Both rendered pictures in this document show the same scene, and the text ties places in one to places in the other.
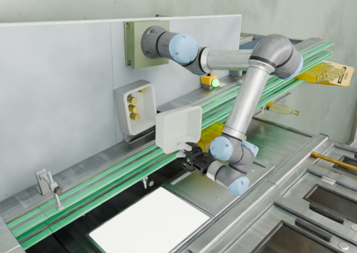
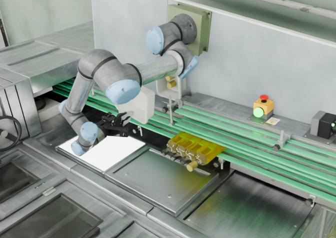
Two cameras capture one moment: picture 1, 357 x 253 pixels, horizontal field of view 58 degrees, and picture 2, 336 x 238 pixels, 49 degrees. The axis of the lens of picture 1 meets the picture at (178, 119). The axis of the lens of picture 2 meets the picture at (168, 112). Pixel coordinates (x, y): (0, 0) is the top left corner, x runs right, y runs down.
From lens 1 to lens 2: 207 cm
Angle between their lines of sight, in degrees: 73
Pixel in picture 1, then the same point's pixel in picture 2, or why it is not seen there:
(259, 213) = (109, 203)
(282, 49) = (84, 63)
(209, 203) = (121, 170)
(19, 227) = not seen: hidden behind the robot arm
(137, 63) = not seen: hidden behind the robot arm
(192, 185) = (147, 159)
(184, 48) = (149, 39)
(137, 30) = (171, 12)
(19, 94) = (113, 24)
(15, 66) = (113, 7)
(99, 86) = not seen: hidden behind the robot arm
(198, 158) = (107, 122)
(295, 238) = (80, 228)
